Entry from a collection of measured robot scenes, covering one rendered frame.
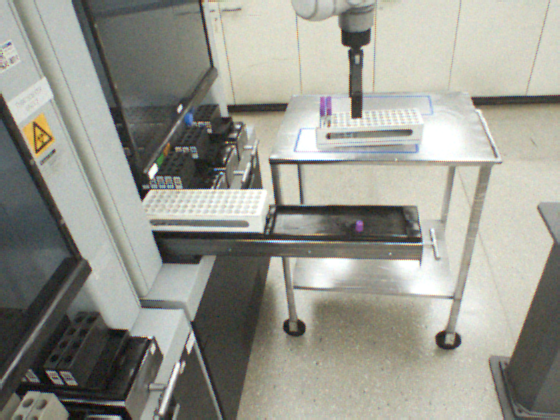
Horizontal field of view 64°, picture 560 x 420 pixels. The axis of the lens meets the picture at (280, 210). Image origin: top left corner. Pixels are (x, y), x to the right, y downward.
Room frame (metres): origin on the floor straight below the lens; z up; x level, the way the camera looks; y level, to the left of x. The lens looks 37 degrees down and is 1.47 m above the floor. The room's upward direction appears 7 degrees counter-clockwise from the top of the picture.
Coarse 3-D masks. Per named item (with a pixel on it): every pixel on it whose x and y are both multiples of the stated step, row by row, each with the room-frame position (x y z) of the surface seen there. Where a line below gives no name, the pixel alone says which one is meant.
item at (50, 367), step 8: (80, 312) 0.54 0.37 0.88; (88, 312) 0.54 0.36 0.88; (80, 320) 0.54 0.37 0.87; (72, 328) 0.51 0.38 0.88; (64, 336) 0.50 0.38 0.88; (72, 336) 0.49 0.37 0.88; (64, 344) 0.49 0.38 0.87; (56, 352) 0.46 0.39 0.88; (64, 352) 0.46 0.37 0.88; (48, 360) 0.45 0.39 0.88; (56, 360) 0.46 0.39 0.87; (48, 368) 0.44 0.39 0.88; (56, 368) 0.44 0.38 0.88; (56, 376) 0.44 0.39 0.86; (64, 384) 0.43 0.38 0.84
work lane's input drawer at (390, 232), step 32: (288, 224) 0.82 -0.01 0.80; (320, 224) 0.80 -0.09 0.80; (352, 224) 0.79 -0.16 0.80; (384, 224) 0.78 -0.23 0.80; (416, 224) 0.75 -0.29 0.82; (256, 256) 0.77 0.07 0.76; (288, 256) 0.75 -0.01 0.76; (320, 256) 0.74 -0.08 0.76; (352, 256) 0.72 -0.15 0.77; (384, 256) 0.71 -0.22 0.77; (416, 256) 0.70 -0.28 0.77
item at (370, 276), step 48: (336, 96) 1.47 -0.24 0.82; (384, 96) 1.42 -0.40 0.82; (432, 96) 1.38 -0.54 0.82; (288, 144) 1.17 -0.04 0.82; (432, 144) 1.07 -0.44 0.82; (480, 144) 1.04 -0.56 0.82; (480, 192) 0.96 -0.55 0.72; (288, 288) 1.10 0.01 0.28; (336, 288) 1.08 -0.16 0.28; (384, 288) 1.05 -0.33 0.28; (432, 288) 1.03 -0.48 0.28
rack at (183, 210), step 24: (168, 192) 0.92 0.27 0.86; (192, 192) 0.91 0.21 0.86; (216, 192) 0.90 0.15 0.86; (240, 192) 0.88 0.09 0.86; (264, 192) 0.87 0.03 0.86; (168, 216) 0.83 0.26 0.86; (192, 216) 0.81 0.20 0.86; (216, 216) 0.80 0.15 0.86; (240, 216) 0.79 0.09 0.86; (264, 216) 0.82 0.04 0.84
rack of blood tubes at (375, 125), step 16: (336, 112) 1.21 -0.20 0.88; (368, 112) 1.20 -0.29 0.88; (384, 112) 1.19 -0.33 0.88; (400, 112) 1.17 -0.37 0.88; (416, 112) 1.16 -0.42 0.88; (320, 128) 1.13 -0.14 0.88; (336, 128) 1.12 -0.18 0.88; (352, 128) 1.11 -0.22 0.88; (368, 128) 1.10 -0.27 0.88; (384, 128) 1.10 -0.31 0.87; (400, 128) 1.09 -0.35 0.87; (416, 128) 1.09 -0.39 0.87; (336, 144) 1.12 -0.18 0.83; (352, 144) 1.11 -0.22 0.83; (368, 144) 1.11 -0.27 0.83; (384, 144) 1.10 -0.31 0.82
